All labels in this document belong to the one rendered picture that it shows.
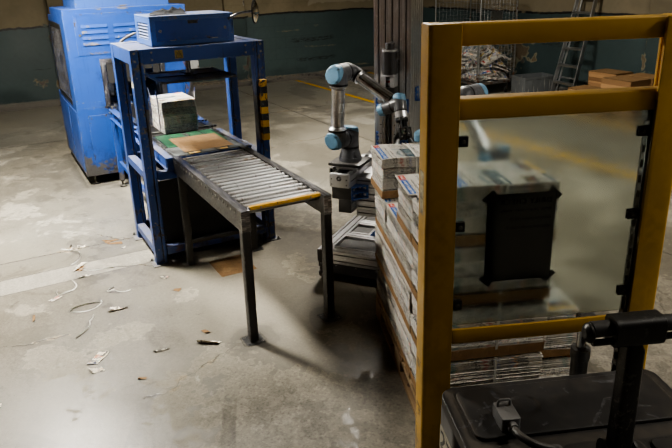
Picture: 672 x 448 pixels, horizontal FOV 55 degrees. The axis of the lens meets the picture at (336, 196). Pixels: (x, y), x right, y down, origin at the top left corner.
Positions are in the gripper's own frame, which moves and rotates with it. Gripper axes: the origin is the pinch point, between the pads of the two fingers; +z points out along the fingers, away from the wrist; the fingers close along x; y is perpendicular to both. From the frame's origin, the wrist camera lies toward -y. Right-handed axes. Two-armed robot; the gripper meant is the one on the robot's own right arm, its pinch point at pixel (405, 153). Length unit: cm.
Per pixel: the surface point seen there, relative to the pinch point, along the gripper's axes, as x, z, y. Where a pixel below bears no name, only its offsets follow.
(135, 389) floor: -156, 115, 3
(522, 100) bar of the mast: -13, 34, 192
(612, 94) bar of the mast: 14, 34, 192
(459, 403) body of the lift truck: -33, 115, 164
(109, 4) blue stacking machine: -215, -232, -249
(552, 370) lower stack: 36, 120, 73
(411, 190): -19, 36, 80
